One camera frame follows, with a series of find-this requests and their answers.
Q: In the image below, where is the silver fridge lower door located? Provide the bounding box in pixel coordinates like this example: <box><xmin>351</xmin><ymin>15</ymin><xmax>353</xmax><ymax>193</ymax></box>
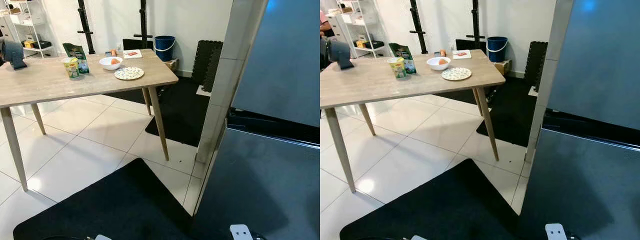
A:
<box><xmin>190</xmin><ymin>127</ymin><xmax>321</xmax><ymax>240</ymax></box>
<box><xmin>517</xmin><ymin>129</ymin><xmax>640</xmax><ymax>240</ymax></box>

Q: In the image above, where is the light wooden table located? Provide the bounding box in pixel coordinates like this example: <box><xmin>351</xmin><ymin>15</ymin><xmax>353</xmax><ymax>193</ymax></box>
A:
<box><xmin>320</xmin><ymin>48</ymin><xmax>506</xmax><ymax>194</ymax></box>
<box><xmin>0</xmin><ymin>48</ymin><xmax>179</xmax><ymax>192</ymax></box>

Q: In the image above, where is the yellow cup noodle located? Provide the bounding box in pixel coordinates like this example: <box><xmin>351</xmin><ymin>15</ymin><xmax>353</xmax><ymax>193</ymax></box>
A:
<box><xmin>61</xmin><ymin>57</ymin><xmax>81</xmax><ymax>80</ymax></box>
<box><xmin>387</xmin><ymin>57</ymin><xmax>407</xmax><ymax>80</ymax></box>

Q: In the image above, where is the person in pink shirt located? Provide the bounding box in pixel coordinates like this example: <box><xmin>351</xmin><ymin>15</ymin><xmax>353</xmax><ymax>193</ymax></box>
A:
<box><xmin>320</xmin><ymin>10</ymin><xmax>337</xmax><ymax>39</ymax></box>

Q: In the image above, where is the white shelf unit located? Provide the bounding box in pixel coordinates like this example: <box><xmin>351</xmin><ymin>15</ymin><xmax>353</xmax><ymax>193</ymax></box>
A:
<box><xmin>0</xmin><ymin>0</ymin><xmax>53</xmax><ymax>58</ymax></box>
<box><xmin>335</xmin><ymin>0</ymin><xmax>388</xmax><ymax>58</ymax></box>

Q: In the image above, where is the green snack bag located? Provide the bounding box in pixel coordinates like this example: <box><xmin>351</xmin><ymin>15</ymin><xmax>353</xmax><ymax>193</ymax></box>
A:
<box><xmin>389</xmin><ymin>42</ymin><xmax>417</xmax><ymax>75</ymax></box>
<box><xmin>62</xmin><ymin>42</ymin><xmax>91</xmax><ymax>75</ymax></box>

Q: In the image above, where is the white bowl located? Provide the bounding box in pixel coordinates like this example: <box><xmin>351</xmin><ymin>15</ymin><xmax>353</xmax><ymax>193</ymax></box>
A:
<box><xmin>99</xmin><ymin>56</ymin><xmax>124</xmax><ymax>71</ymax></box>
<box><xmin>426</xmin><ymin>56</ymin><xmax>452</xmax><ymax>71</ymax></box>

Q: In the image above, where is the black foam tile stack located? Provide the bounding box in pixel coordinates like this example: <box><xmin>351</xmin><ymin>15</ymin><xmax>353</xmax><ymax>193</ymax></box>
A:
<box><xmin>191</xmin><ymin>40</ymin><xmax>224</xmax><ymax>93</ymax></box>
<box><xmin>524</xmin><ymin>41</ymin><xmax>549</xmax><ymax>93</ymax></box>

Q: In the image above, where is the patterned white plate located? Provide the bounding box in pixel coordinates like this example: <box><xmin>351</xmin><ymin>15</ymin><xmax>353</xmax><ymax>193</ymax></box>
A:
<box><xmin>441</xmin><ymin>67</ymin><xmax>473</xmax><ymax>81</ymax></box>
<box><xmin>114</xmin><ymin>66</ymin><xmax>145</xmax><ymax>81</ymax></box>

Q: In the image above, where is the black gym floor mat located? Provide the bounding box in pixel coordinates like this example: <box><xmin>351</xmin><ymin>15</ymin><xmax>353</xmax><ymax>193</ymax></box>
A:
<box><xmin>105</xmin><ymin>75</ymin><xmax>213</xmax><ymax>148</ymax></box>
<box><xmin>435</xmin><ymin>75</ymin><xmax>541</xmax><ymax>148</ymax></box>

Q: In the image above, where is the black padded bench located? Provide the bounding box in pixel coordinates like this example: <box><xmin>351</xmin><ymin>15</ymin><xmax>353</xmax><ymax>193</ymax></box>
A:
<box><xmin>122</xmin><ymin>39</ymin><xmax>154</xmax><ymax>51</ymax></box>
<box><xmin>455</xmin><ymin>39</ymin><xmax>488</xmax><ymax>52</ymax></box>

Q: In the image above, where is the blue bucket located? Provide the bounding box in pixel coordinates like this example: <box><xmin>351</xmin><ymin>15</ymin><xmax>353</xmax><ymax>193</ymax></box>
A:
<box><xmin>154</xmin><ymin>35</ymin><xmax>176</xmax><ymax>62</ymax></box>
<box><xmin>486</xmin><ymin>36</ymin><xmax>509</xmax><ymax>63</ymax></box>

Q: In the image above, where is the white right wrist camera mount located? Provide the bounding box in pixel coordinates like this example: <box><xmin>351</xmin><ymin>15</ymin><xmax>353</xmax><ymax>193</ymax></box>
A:
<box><xmin>545</xmin><ymin>223</ymin><xmax>568</xmax><ymax>240</ymax></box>
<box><xmin>230</xmin><ymin>224</ymin><xmax>254</xmax><ymax>240</ymax></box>

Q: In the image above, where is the black rack upright post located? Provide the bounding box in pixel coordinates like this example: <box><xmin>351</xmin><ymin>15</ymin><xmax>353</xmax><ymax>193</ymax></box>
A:
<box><xmin>76</xmin><ymin>0</ymin><xmax>96</xmax><ymax>55</ymax></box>
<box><xmin>409</xmin><ymin>0</ymin><xmax>429</xmax><ymax>55</ymax></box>
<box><xmin>466</xmin><ymin>0</ymin><xmax>485</xmax><ymax>51</ymax></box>
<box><xmin>134</xmin><ymin>0</ymin><xmax>154</xmax><ymax>51</ymax></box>

